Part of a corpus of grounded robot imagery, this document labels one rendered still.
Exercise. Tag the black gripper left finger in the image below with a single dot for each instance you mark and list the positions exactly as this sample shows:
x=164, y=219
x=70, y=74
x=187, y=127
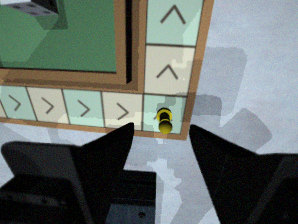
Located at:
x=94, y=169

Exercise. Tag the white die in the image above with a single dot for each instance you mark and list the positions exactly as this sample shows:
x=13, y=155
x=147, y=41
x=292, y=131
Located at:
x=33, y=7

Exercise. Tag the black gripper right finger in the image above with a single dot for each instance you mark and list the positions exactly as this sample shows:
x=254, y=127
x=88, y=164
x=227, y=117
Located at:
x=239, y=182

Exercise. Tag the yellow game pawn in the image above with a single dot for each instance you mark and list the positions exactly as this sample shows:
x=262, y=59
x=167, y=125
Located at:
x=164, y=116

